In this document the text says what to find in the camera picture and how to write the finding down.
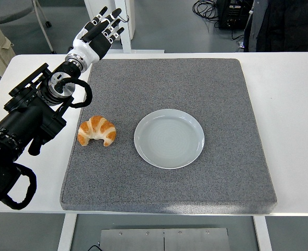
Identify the grey metal plate with screws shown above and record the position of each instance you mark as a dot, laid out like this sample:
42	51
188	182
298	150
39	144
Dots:
143	240

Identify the white cabinet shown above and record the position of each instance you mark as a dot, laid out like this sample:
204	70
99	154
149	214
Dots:
91	8

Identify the golden brown croissant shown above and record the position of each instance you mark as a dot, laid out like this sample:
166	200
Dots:
101	128

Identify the black equipment box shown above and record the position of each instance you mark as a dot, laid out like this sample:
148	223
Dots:
234	15

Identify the grey chair with casters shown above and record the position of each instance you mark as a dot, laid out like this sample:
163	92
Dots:
15	10

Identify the white post with flat base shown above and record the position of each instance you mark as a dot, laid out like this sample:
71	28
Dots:
126	39

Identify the white table leg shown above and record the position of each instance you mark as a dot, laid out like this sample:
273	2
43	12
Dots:
66	232
263	235

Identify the grey felt mat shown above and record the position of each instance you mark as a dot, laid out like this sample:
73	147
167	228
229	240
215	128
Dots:
169	78

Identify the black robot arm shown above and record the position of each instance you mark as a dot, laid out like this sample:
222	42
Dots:
25	117

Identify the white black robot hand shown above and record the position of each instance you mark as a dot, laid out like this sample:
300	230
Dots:
87	48

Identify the round pale grey plate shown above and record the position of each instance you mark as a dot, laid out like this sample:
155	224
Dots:
169	138

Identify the dark garment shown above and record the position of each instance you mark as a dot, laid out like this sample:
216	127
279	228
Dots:
287	26

